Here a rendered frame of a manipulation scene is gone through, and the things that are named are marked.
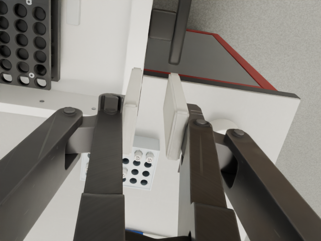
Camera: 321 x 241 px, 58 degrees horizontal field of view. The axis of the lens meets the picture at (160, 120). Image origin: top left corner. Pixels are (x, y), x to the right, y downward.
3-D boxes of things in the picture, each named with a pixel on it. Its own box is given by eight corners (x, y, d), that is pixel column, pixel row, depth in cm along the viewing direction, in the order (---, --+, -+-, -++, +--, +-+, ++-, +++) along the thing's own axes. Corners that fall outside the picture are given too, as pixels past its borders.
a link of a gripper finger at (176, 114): (175, 111, 15) (189, 113, 15) (169, 71, 21) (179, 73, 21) (165, 160, 16) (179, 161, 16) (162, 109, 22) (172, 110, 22)
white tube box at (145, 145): (159, 139, 51) (159, 151, 47) (151, 177, 54) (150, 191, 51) (88, 127, 49) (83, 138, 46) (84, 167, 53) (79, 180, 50)
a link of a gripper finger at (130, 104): (131, 156, 16) (117, 154, 16) (137, 105, 22) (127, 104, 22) (137, 106, 15) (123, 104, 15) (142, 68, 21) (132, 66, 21)
